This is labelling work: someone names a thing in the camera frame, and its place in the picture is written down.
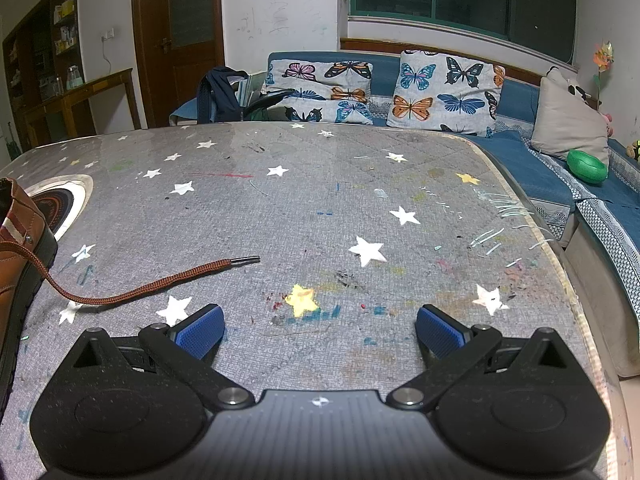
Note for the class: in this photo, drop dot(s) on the green round bowl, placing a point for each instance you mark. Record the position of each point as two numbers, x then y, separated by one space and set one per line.
587 166

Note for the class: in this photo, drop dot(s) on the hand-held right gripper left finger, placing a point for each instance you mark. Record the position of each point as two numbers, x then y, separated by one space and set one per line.
200 332

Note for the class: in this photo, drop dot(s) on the brown woven shoelace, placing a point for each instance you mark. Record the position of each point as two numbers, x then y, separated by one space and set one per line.
150 287

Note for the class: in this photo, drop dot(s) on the wooden side table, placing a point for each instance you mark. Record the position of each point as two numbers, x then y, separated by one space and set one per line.
100 82

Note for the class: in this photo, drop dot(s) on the dark blue backpack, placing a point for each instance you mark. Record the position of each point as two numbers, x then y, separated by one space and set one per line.
225 100

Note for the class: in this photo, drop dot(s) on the mop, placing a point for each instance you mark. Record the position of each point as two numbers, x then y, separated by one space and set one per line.
12 142

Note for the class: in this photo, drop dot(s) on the dark bag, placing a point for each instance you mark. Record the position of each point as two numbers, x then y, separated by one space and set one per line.
270 102

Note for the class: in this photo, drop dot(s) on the glass jar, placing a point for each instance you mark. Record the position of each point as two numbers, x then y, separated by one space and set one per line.
74 76
58 84

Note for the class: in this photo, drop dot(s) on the pink plush toy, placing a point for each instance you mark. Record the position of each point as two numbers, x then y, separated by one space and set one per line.
608 124

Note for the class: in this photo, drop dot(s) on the flat butterfly print cushion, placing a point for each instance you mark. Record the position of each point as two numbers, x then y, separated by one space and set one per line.
310 71
320 107

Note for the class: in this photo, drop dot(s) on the wooden door with glass pane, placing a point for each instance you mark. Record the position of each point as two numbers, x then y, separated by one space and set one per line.
190 75

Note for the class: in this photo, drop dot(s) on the blue sofa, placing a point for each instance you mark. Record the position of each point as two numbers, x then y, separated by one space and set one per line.
515 100

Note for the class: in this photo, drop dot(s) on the wooden shelf cabinet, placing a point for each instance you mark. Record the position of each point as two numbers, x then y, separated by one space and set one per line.
40 35

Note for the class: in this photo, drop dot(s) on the colourful pinwheel toy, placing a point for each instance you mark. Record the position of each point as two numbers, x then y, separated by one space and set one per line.
603 60

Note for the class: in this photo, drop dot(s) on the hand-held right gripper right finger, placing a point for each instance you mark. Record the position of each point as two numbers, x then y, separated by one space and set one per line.
440 332

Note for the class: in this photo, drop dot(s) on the panda plush toy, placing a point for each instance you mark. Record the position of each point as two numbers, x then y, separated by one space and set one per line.
580 92

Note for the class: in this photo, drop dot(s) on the teddy bear with yellow vest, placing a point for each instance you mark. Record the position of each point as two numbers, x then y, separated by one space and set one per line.
634 151

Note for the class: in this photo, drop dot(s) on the beige pillow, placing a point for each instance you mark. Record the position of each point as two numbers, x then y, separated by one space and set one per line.
565 125

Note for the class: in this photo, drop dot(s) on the green folders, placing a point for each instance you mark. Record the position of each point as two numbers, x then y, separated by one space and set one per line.
250 87

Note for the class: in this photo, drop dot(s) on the grey star-printed tablecloth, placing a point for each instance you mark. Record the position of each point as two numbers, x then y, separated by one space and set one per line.
325 185

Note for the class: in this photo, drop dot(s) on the white wall socket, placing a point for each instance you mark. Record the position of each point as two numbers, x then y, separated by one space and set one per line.
108 35

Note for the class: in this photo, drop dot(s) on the brown leather shoe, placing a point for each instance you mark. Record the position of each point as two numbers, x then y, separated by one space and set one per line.
15 280

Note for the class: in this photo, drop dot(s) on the large butterfly print cushion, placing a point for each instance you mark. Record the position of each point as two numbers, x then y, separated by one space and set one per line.
440 95

